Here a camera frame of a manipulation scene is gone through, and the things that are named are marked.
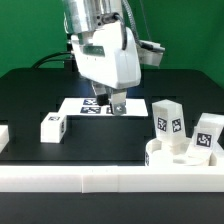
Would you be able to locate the white U-shaped boundary wall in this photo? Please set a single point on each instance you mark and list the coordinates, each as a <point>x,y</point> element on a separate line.
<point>92,179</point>

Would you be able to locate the white round stool seat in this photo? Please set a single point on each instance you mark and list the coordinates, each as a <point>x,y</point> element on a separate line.
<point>158,154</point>

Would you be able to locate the white marker tag sheet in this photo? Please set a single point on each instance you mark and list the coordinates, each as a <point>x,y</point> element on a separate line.
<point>89,107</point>

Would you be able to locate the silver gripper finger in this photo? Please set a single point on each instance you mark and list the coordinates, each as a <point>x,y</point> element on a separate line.
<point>101,94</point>
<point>118,101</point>

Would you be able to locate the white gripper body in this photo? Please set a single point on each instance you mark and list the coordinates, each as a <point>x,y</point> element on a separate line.
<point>113,59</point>

